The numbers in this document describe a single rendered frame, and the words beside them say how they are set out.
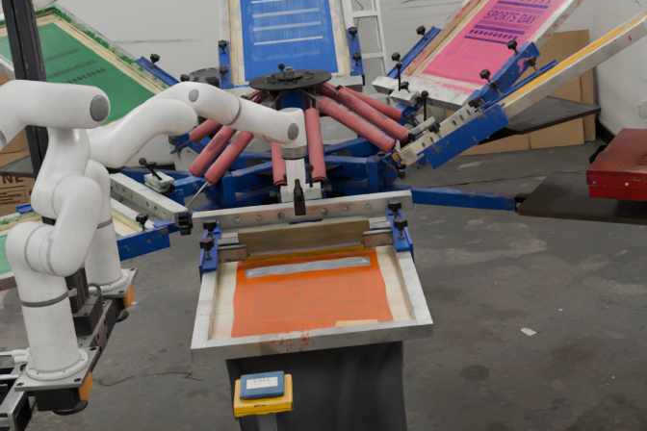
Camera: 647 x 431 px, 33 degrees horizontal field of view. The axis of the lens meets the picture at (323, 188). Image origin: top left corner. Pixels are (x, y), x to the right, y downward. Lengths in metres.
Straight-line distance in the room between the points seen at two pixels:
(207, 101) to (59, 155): 0.67
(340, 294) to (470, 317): 2.10
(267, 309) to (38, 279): 0.83
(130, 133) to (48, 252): 0.61
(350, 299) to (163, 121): 0.68
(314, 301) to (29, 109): 1.11
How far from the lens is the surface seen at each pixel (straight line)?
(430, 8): 7.26
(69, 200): 2.16
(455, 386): 4.44
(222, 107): 2.85
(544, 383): 4.44
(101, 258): 2.68
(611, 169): 3.34
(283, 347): 2.66
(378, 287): 2.96
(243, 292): 3.02
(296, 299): 2.94
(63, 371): 2.31
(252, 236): 3.17
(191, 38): 7.25
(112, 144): 2.66
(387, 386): 2.83
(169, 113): 2.71
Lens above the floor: 2.13
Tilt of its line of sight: 18 degrees down
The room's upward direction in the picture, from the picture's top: 6 degrees counter-clockwise
